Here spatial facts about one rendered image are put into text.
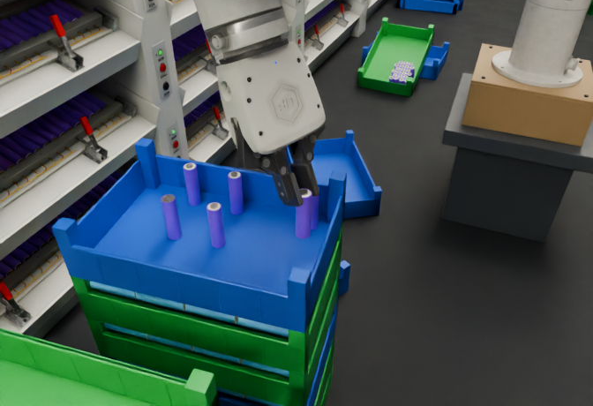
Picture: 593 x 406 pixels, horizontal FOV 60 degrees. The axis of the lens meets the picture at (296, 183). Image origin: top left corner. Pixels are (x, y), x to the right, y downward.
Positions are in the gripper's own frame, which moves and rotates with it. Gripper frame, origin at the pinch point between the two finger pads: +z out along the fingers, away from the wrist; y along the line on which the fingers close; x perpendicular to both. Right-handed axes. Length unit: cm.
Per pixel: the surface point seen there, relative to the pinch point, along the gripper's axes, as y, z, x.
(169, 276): -15.1, 4.9, 7.3
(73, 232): -20.4, -2.1, 16.4
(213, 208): -6.2, 1.2, 9.7
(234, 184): -0.6, 0.6, 12.9
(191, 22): 30, -23, 62
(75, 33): 2, -26, 56
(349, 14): 139, -10, 119
